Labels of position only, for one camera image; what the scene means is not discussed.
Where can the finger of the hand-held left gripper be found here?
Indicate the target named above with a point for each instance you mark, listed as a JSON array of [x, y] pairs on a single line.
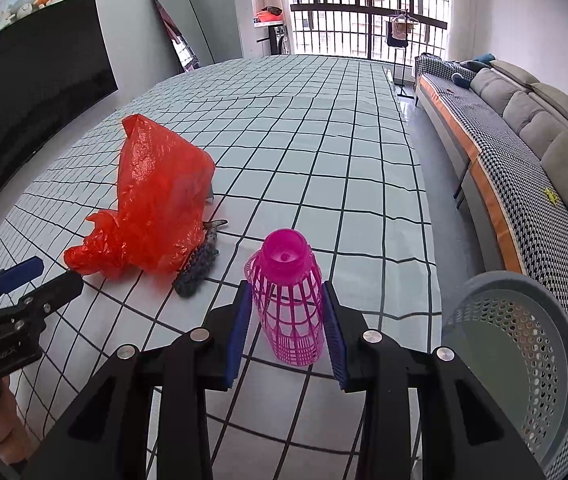
[[58, 292], [16, 272]]

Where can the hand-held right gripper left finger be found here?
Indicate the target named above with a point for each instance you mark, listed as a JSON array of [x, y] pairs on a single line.
[[239, 330]]

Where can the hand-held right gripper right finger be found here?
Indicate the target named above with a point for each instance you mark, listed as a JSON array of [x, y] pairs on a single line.
[[334, 335]]

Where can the pink plastic mesh shuttlecock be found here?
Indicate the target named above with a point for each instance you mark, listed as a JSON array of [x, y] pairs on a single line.
[[286, 260]]

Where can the grey perforated plastic basket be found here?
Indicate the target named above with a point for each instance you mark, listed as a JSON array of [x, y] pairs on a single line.
[[554, 360]]

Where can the person's left hand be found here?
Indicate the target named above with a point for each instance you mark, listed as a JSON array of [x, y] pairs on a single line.
[[6, 420]]

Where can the dark toy lizard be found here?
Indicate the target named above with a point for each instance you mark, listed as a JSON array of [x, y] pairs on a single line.
[[193, 272]]

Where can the red plastic bag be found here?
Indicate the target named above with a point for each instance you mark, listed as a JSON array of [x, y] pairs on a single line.
[[158, 185]]

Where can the black television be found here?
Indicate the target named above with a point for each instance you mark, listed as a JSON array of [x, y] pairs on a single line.
[[28, 85]]

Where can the white checked tablecloth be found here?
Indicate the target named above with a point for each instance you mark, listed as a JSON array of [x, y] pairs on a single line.
[[314, 135]]

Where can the houndstooth sofa cover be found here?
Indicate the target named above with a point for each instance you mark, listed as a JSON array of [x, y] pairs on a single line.
[[514, 185]]

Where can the small yellow toy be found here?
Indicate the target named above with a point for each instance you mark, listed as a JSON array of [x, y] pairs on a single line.
[[549, 196]]

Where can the black clothes stand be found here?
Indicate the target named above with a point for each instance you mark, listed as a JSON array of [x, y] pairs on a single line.
[[401, 75]]

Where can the dark blue pillow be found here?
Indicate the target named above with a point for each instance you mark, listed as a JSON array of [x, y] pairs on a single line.
[[460, 80]]

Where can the leaning floor mirror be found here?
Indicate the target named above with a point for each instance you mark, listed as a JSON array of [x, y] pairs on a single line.
[[183, 30]]

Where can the washing machine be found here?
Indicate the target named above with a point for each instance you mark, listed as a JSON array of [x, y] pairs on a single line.
[[279, 40]]

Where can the garment on hanger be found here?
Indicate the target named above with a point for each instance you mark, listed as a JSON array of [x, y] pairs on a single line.
[[398, 32]]

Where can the blue cushion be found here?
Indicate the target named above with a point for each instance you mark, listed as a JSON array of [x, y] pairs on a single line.
[[485, 59]]

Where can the black window grille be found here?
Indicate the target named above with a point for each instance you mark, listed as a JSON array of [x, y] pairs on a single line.
[[344, 20]]

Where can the red orange bag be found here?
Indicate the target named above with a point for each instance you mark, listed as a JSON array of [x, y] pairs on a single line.
[[269, 14]]

